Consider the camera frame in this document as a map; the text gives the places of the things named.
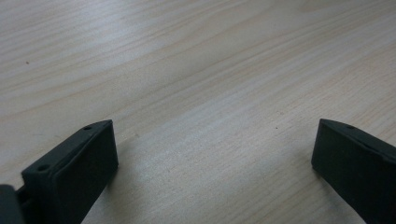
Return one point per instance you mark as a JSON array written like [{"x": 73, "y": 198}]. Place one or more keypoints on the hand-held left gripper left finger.
[{"x": 74, "y": 174}]

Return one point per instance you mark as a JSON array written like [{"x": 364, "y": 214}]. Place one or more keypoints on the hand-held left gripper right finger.
[{"x": 358, "y": 168}]

